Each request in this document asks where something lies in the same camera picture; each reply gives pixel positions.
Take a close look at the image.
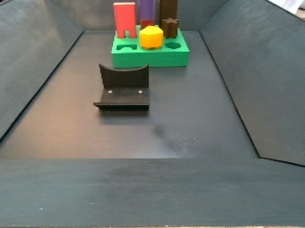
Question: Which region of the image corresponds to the purple foam cylinder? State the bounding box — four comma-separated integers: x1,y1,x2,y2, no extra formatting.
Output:
138,0,155,20

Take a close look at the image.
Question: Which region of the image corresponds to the green foam shape board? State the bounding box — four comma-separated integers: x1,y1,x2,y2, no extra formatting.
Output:
111,31,190,68

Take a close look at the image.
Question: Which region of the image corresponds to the yellow foam pentagon block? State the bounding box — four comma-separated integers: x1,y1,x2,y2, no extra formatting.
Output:
139,26,164,49

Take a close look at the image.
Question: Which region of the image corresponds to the red foam cylinder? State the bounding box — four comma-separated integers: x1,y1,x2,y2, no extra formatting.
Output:
141,19,155,29

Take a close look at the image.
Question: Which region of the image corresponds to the brown star foam block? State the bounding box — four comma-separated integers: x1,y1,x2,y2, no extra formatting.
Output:
161,18,180,38

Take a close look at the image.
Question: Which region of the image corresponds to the red foam arch block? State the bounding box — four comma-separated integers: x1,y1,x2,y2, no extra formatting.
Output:
114,2,137,38

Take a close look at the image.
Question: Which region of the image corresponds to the brown foam shaped block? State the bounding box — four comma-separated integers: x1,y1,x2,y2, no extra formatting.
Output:
160,0,178,20

